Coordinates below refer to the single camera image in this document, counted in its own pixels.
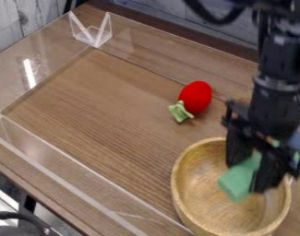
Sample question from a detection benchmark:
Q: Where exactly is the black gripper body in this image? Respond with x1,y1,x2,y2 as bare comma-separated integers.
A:
221,101,300,178

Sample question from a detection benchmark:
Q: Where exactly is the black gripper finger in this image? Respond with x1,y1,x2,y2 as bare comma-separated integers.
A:
252,150,286,194
226,128,253,168

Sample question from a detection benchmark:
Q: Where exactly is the green foam block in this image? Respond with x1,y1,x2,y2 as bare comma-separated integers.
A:
217,151,261,202

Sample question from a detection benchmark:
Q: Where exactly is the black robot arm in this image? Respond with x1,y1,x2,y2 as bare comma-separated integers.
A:
222,0,300,193

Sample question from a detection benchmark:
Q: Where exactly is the light wooden bowl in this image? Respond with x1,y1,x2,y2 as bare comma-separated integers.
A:
170,137,292,236

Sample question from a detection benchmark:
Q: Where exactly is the red plush strawberry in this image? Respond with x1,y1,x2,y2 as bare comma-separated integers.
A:
169,81,213,123

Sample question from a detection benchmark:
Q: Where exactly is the black table clamp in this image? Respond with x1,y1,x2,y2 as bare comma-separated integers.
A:
16,195,64,236

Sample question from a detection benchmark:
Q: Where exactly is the clear acrylic tray wall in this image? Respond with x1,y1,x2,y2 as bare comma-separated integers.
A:
0,113,191,236

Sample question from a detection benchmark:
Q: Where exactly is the clear acrylic corner bracket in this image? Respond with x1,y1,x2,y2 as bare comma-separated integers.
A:
68,12,113,48

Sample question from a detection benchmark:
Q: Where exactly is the black cable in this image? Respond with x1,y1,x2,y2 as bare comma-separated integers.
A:
0,211,48,236

